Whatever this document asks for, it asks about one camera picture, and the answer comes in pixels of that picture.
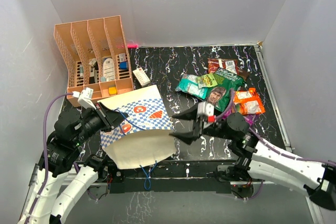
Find white label bottle in organizer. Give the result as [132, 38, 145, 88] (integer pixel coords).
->
[103, 57, 115, 81]

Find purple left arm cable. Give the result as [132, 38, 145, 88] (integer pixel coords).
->
[25, 92, 76, 223]

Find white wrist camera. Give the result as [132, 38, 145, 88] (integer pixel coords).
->
[196, 102, 216, 123]
[72, 88, 96, 110]

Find purple snack bag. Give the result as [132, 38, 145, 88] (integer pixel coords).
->
[223, 103, 258, 126]

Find yellow green snack packet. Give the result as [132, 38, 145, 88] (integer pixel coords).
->
[196, 73, 218, 89]

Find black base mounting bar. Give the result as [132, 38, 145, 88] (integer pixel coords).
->
[106, 159, 254, 195]

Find blue checkered paper bag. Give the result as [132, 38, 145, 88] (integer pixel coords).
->
[97, 84, 176, 190]

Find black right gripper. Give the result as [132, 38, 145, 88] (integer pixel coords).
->
[169, 104, 234, 144]

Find red doritos bag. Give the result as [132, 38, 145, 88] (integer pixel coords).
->
[207, 58, 238, 74]

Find blue item in organizer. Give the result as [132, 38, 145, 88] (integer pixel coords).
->
[119, 61, 129, 70]

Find teal foxs candy bag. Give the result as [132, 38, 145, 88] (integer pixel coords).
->
[175, 73, 207, 100]

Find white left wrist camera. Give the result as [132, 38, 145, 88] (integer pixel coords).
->
[72, 88, 96, 110]

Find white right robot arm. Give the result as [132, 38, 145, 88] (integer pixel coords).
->
[170, 102, 335, 211]

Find orange plastic file organizer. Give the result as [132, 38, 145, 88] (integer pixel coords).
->
[54, 16, 134, 101]

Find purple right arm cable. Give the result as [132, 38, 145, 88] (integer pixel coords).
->
[214, 87, 336, 200]

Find green snack bag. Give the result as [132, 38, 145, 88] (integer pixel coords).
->
[205, 68, 245, 112]

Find small white red box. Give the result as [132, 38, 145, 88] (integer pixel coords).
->
[132, 68, 151, 87]

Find white tube in organizer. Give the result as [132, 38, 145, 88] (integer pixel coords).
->
[79, 65, 84, 78]

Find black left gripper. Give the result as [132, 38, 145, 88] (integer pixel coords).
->
[73, 100, 129, 145]

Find orange snack packet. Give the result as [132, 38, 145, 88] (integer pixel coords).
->
[233, 88, 266, 115]

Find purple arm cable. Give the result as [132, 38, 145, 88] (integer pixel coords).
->
[214, 87, 336, 200]
[25, 92, 76, 223]

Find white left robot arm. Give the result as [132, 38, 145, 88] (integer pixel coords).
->
[19, 102, 128, 223]

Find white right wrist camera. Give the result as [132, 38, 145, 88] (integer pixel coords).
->
[196, 102, 216, 123]

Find yellow object in organizer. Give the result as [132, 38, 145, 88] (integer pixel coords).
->
[108, 86, 118, 95]

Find brown kettle chips bag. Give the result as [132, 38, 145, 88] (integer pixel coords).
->
[236, 68, 249, 81]

